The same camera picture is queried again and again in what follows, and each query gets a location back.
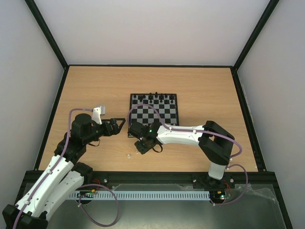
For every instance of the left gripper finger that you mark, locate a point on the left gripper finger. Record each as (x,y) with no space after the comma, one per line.
(118,126)
(116,120)

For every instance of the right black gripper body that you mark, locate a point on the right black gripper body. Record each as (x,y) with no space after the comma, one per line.
(143,147)

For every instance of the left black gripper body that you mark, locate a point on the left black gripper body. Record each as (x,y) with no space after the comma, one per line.
(107,131)

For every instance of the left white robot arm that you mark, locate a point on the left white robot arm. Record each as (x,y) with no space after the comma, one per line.
(64,173)

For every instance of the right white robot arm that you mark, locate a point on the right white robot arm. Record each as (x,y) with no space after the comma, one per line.
(215,142)

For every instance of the green circuit board right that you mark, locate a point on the green circuit board right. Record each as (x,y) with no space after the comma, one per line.
(222,194)

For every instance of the black and silver chessboard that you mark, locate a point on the black and silver chessboard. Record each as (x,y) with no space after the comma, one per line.
(146,114)

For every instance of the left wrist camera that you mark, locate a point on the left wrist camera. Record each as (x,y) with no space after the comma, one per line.
(100,111)

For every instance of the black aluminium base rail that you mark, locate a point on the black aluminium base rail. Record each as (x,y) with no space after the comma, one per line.
(199,180)

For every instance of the white slotted cable duct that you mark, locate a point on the white slotted cable duct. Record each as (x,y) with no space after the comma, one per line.
(142,195)

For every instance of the black enclosure frame left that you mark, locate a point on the black enclosure frame left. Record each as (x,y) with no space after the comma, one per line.
(53,44)

